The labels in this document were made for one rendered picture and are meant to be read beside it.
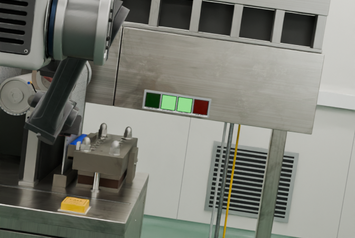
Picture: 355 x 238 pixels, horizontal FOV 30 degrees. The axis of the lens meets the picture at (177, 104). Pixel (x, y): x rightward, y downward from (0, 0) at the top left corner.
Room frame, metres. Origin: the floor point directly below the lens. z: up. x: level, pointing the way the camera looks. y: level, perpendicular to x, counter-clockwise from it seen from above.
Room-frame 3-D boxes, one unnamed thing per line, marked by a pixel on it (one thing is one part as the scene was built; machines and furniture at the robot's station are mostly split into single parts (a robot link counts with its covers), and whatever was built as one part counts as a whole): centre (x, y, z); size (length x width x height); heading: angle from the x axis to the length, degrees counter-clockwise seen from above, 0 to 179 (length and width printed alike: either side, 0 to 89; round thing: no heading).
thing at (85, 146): (2.12, 0.28, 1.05); 0.04 x 0.04 x 0.04
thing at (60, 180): (2.25, 0.34, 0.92); 0.28 x 0.04 x 0.04; 177
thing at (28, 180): (2.09, 0.44, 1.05); 0.06 x 0.05 x 0.31; 177
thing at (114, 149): (2.12, 0.18, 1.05); 0.04 x 0.04 x 0.04
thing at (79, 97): (2.25, 0.34, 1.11); 0.23 x 0.01 x 0.18; 177
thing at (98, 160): (2.29, 0.22, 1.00); 0.40 x 0.16 x 0.06; 177
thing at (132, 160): (2.30, 0.13, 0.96); 0.10 x 0.03 x 0.11; 177
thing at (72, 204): (1.89, 0.26, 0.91); 0.07 x 0.07 x 0.02; 87
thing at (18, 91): (2.26, 0.52, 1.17); 0.26 x 0.12 x 0.12; 177
